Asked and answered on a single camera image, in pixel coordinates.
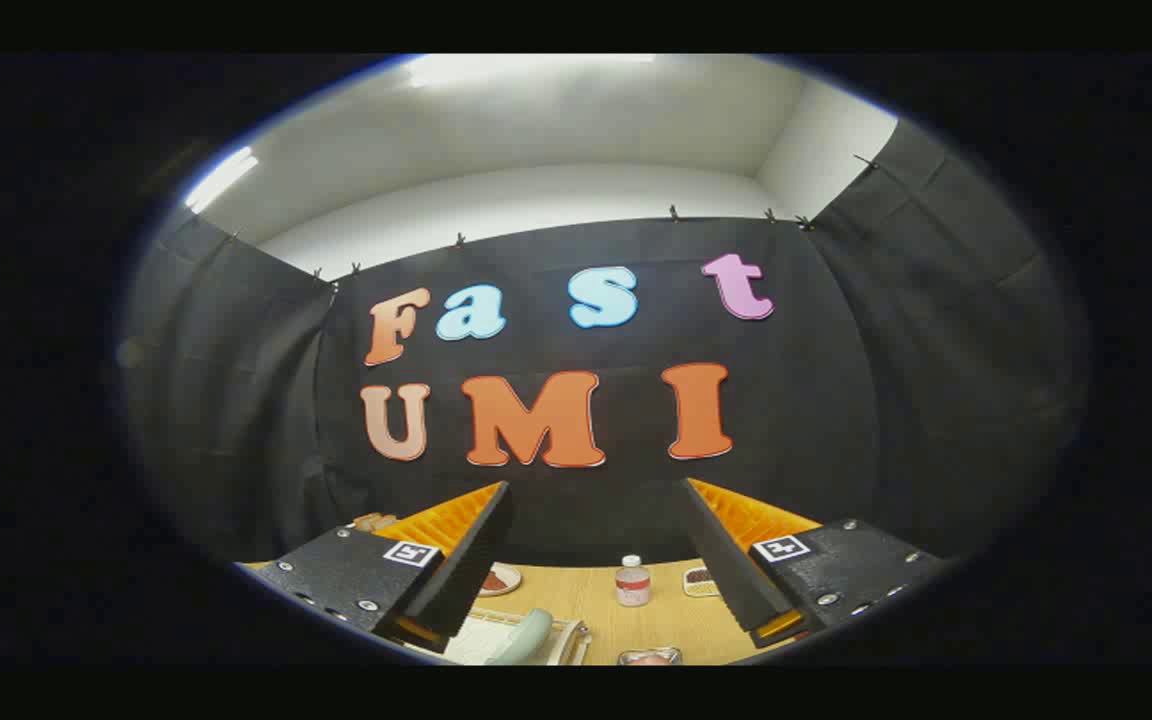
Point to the ceiling light strip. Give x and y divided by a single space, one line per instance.
221 178

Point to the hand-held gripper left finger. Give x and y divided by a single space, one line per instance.
471 570

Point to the clear bottle with red label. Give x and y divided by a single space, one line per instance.
633 583

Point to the white divided snack tray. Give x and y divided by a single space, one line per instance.
698 580

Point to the small plate with brown food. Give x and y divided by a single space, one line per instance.
499 580

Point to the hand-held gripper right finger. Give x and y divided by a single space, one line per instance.
736 575

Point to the light green plate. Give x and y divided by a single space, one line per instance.
528 636

